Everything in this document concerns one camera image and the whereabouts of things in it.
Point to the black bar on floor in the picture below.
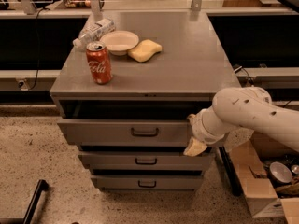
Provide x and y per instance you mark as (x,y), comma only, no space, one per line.
(41,186)

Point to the grey drawer cabinet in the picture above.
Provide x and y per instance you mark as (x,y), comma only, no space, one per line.
(180,80)

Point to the grey top drawer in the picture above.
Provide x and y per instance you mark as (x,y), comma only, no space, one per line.
(131,133)

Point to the grey drawer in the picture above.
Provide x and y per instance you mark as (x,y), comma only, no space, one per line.
(131,133)
(155,182)
(175,161)

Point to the clear plastic water bottle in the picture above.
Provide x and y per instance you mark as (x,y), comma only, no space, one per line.
(93,33)

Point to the grey middle drawer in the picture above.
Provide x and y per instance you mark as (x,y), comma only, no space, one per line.
(175,161)

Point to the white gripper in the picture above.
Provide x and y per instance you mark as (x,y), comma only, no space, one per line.
(199,129)

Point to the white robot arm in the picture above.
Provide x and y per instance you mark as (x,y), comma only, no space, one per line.
(249,107)

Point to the grey bottom drawer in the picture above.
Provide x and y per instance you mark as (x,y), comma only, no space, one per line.
(155,182)

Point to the red cola can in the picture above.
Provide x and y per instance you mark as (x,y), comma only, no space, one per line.
(99,62)

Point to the yellow sponge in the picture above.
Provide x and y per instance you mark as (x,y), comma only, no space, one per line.
(144,50)

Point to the white bowl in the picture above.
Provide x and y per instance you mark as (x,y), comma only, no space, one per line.
(119,42)

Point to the cardboard box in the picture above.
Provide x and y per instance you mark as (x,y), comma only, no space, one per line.
(258,190)

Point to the metal bowl in box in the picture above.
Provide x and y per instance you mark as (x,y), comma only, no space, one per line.
(280,172)

